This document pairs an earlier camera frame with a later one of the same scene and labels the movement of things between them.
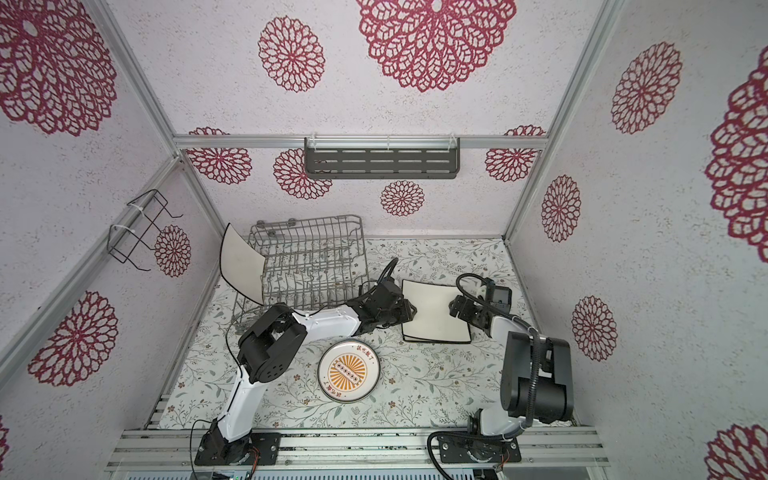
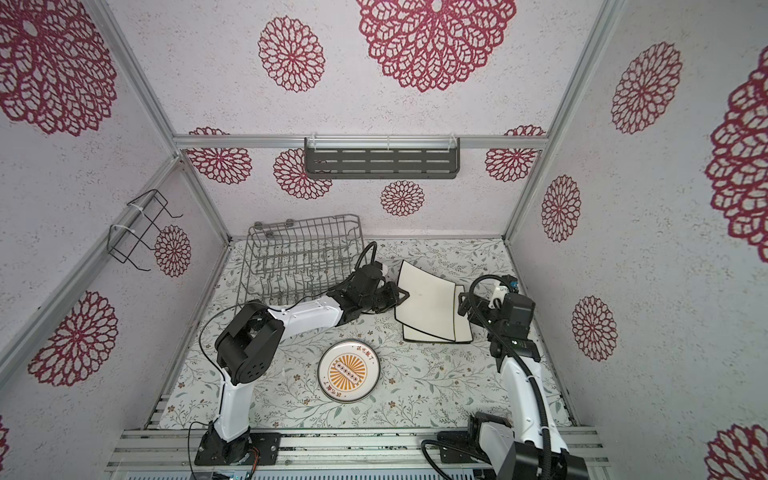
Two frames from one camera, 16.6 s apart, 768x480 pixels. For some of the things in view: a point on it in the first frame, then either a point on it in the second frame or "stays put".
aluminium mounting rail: (362, 449) stays put
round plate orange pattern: (348, 370) stays put
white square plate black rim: (242, 264) to (431, 303)
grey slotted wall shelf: (382, 157) stays put
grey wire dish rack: (308, 262) stays put
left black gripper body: (401, 313) to (384, 299)
